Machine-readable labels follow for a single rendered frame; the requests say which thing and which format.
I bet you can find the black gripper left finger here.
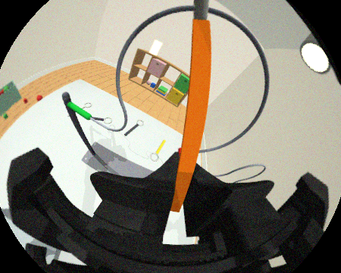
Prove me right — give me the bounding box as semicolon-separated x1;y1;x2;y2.
89;152;180;234

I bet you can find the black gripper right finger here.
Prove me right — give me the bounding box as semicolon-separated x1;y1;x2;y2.
183;163;274;237

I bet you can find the orange handle with grey end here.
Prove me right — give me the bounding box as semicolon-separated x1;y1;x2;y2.
170;0;212;212

